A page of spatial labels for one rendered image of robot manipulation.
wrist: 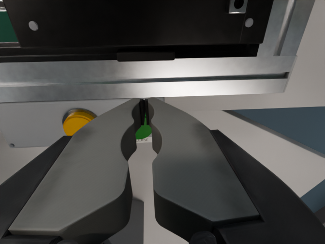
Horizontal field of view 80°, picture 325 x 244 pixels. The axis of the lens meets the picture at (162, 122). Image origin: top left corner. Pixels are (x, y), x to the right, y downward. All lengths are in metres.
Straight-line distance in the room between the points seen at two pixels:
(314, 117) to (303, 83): 1.42
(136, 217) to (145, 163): 0.13
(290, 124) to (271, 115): 0.19
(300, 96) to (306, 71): 0.05
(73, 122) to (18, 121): 0.07
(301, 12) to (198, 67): 0.11
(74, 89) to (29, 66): 0.05
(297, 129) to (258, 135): 1.39
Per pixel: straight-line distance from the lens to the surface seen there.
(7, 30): 0.27
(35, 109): 0.28
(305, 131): 1.90
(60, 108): 0.27
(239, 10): 0.21
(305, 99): 0.46
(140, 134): 0.25
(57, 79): 0.26
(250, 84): 0.26
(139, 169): 0.46
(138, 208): 0.53
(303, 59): 0.41
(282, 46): 0.26
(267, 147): 0.49
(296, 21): 0.26
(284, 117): 1.70
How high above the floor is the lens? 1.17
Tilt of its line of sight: 57 degrees down
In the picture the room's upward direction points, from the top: 173 degrees clockwise
